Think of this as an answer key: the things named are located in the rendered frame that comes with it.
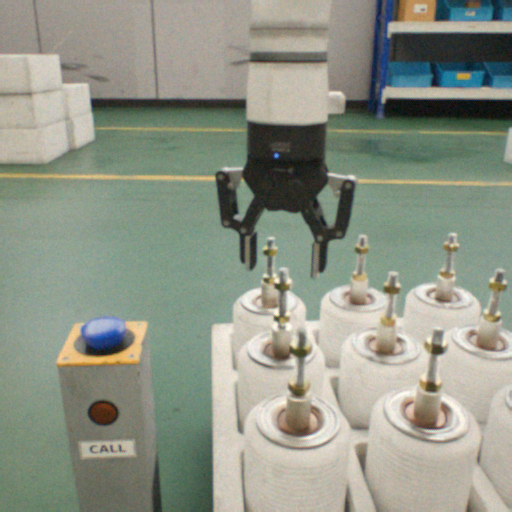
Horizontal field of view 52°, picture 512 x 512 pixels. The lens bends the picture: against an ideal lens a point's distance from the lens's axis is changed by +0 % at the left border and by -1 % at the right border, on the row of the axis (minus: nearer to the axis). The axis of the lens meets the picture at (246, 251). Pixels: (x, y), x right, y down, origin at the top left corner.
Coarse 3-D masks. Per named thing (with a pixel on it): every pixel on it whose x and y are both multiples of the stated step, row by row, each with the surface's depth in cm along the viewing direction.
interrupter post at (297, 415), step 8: (288, 392) 46; (288, 400) 45; (296, 400) 45; (304, 400) 45; (288, 408) 46; (296, 408) 45; (304, 408) 45; (288, 416) 46; (296, 416) 45; (304, 416) 45; (288, 424) 46; (296, 424) 46; (304, 424) 46
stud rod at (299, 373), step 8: (304, 328) 44; (296, 336) 43; (304, 336) 43; (296, 344) 44; (304, 344) 43; (296, 360) 44; (304, 360) 44; (296, 368) 44; (304, 368) 44; (296, 376) 45; (304, 376) 45
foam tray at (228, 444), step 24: (216, 336) 74; (312, 336) 74; (216, 360) 69; (216, 384) 64; (336, 384) 66; (216, 408) 59; (216, 432) 56; (360, 432) 56; (480, 432) 56; (216, 456) 52; (240, 456) 53; (360, 456) 55; (216, 480) 49; (240, 480) 50; (360, 480) 49; (480, 480) 49; (216, 504) 47; (240, 504) 47; (360, 504) 47; (480, 504) 48; (504, 504) 47
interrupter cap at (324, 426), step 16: (272, 400) 49; (320, 400) 49; (256, 416) 47; (272, 416) 47; (320, 416) 47; (336, 416) 47; (272, 432) 45; (288, 432) 45; (304, 432) 45; (320, 432) 45; (336, 432) 45; (288, 448) 43; (304, 448) 43
